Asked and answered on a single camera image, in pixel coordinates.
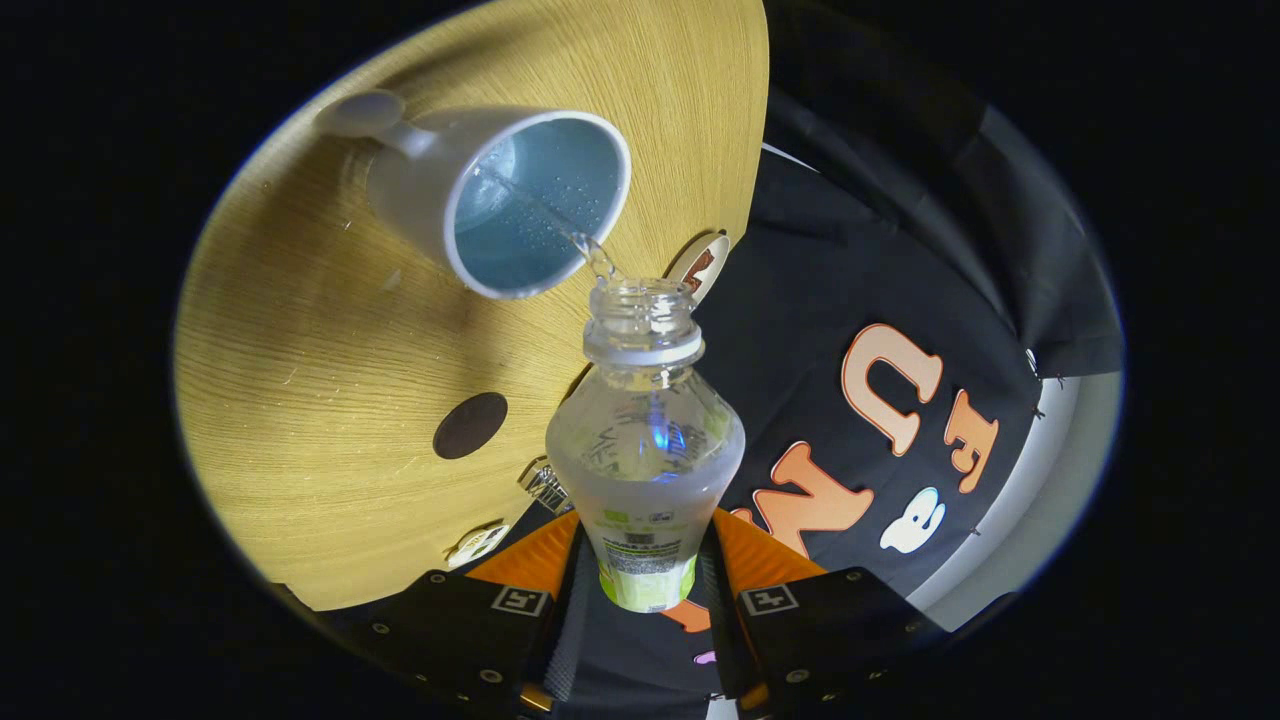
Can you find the wooden table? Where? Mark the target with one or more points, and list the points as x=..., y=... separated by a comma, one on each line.
x=330, y=350

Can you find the clear plastic juice bottle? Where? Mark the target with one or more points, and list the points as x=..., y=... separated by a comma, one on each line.
x=645, y=460

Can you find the white divided dish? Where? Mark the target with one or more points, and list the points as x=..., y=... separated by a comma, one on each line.
x=478, y=543

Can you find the white ceramic cup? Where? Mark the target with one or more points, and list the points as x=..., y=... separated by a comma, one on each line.
x=420, y=190

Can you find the round white plate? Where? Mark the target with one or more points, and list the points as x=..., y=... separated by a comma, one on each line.
x=715, y=250

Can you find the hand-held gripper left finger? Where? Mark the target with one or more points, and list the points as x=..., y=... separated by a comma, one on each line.
x=565, y=620

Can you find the dark round coaster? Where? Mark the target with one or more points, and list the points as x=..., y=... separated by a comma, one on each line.
x=470, y=425

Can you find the red meat piece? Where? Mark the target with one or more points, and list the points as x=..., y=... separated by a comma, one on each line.
x=700, y=270

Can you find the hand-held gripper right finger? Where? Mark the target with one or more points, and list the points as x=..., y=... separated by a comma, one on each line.
x=722, y=620

